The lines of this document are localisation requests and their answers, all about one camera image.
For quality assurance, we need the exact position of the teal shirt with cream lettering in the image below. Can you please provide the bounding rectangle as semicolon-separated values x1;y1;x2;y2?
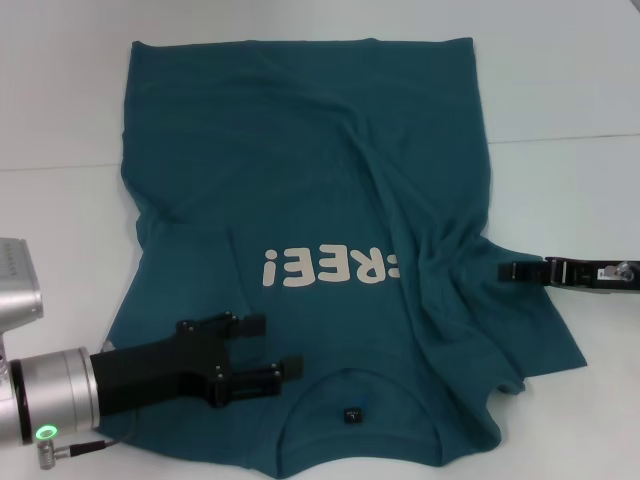
102;35;589;480

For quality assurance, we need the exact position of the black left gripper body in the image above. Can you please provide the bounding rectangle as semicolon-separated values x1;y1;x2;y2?
89;321;232;418

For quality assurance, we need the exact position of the red-brown left arm cable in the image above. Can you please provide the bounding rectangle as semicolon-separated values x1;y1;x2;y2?
34;409;142;472

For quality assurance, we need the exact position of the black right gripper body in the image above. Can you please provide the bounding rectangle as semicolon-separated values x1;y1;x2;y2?
545;256;640;293

